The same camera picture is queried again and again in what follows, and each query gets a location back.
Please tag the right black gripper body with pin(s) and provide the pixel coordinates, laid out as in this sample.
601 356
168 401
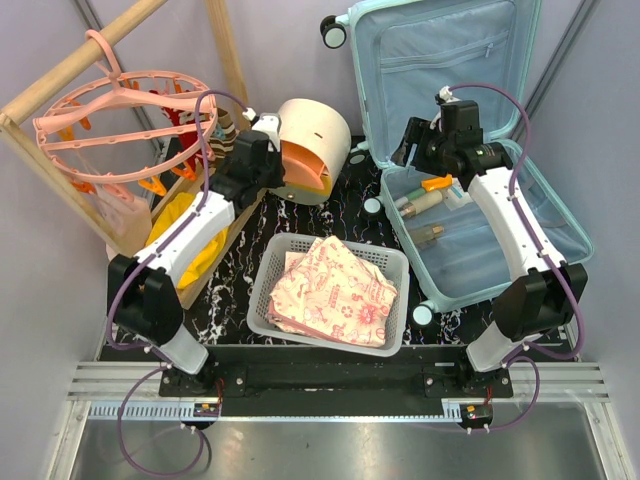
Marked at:
447 146

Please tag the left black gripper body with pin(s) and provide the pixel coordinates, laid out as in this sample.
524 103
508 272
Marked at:
271 176

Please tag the pale green tube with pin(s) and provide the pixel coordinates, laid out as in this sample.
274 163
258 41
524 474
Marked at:
409 197

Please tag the white cosmetic box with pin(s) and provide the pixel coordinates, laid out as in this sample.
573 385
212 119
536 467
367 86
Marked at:
455 197

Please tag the cream cosmetic bottle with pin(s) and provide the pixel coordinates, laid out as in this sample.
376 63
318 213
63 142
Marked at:
421 204

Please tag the pink toy washing machine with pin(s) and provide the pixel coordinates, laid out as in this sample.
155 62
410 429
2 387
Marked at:
315 142

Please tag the light blue ribbed suitcase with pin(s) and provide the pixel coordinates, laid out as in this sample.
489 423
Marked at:
439 84

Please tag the small clear glass bottle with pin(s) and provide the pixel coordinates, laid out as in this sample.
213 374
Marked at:
426 234

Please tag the white perforated plastic basket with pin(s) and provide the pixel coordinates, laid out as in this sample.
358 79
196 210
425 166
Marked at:
393 264

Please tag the cream pink cartoon print cloth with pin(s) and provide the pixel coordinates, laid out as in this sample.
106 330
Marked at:
329 293

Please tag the orange capped tube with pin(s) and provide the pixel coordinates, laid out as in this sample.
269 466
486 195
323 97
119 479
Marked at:
437 183

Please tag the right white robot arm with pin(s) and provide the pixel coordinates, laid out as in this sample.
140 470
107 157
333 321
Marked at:
544 288

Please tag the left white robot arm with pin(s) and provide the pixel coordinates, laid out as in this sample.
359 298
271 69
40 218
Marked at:
141 290

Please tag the brown striped sock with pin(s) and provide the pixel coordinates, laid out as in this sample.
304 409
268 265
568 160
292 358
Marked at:
223 137

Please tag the red hanging sock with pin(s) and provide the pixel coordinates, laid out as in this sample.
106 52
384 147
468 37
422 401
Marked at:
181 118

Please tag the yellow cloth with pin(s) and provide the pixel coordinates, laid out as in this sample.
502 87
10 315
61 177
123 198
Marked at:
171 214

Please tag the pink round clip hanger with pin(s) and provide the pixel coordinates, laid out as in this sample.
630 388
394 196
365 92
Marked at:
118 121

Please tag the translucent plastic bag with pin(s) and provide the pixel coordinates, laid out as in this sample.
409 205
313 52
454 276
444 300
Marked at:
128 214

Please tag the black marble pattern mat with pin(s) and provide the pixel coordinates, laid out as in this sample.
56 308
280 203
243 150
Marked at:
235 270

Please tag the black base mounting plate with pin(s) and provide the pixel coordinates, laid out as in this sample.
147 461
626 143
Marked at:
300 381

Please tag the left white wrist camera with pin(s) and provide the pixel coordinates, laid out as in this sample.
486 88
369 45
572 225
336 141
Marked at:
270 124

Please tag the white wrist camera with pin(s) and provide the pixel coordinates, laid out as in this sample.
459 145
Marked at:
270 124
445 96

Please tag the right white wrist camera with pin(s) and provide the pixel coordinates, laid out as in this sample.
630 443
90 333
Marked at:
445 96

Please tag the wooden clothes rack frame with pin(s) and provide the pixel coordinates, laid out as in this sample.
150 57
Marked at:
107 93

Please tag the aluminium rail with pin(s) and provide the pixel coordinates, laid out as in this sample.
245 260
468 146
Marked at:
559 382

